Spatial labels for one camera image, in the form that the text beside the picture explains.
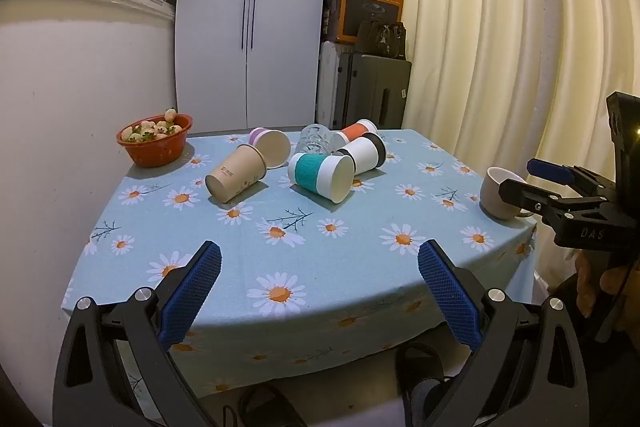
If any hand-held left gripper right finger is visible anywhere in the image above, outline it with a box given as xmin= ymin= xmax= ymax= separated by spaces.
xmin=417 ymin=239 xmax=586 ymax=427

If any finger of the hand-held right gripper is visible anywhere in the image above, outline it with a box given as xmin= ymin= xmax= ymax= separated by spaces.
xmin=526 ymin=158 xmax=617 ymax=198
xmin=498 ymin=178 xmax=609 ymax=228

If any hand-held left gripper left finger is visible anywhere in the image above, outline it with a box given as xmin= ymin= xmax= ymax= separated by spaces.
xmin=52 ymin=241 xmax=223 ymax=427

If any beige ceramic mug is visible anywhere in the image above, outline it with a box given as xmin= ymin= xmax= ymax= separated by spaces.
xmin=480 ymin=167 xmax=537 ymax=221

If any brown paper cup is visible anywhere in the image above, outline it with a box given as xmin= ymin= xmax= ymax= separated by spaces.
xmin=205 ymin=143 xmax=268 ymax=204

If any purple banded white cup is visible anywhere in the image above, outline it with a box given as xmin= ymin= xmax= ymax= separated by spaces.
xmin=248 ymin=127 xmax=292 ymax=170

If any black sleeved white cup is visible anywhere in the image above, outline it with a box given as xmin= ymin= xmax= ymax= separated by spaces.
xmin=334 ymin=132 xmax=388 ymax=175

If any teal sleeved white cup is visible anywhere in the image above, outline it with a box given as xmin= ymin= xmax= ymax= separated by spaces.
xmin=287 ymin=152 xmax=356 ymax=204

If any orange sleeved white cup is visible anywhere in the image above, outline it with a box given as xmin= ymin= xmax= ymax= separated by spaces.
xmin=330 ymin=119 xmax=379 ymax=152

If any clear glass cup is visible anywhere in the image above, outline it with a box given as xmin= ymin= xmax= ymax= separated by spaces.
xmin=299 ymin=124 xmax=333 ymax=156

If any person's right hand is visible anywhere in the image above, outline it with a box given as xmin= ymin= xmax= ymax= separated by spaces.
xmin=575 ymin=253 xmax=640 ymax=333

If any black slipper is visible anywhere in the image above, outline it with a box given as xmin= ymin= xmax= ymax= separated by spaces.
xmin=396 ymin=343 xmax=453 ymax=408

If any blue daisy tablecloth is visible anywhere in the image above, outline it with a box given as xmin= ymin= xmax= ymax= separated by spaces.
xmin=61 ymin=129 xmax=538 ymax=400

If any red plastic bowl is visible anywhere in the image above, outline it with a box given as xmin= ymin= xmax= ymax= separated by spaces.
xmin=116 ymin=114 xmax=194 ymax=168

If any cream curtain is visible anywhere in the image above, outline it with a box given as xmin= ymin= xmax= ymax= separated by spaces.
xmin=382 ymin=0 xmax=640 ymax=212

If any pile of pale strawberries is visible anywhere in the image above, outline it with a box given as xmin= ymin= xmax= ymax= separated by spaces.
xmin=121 ymin=107 xmax=183 ymax=142

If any grey suitcase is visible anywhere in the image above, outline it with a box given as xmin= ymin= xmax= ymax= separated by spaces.
xmin=332 ymin=52 xmax=412 ymax=131

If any black handbag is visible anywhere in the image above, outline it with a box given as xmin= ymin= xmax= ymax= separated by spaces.
xmin=356 ymin=19 xmax=407 ymax=59

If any white suitcase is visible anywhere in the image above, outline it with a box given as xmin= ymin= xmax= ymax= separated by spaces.
xmin=316 ymin=41 xmax=353 ymax=125

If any orange and black cardboard box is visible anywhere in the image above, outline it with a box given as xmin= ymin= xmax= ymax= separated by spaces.
xmin=322 ymin=0 xmax=407 ymax=45

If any white wardrobe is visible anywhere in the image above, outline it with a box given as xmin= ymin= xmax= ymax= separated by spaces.
xmin=174 ymin=0 xmax=333 ymax=132

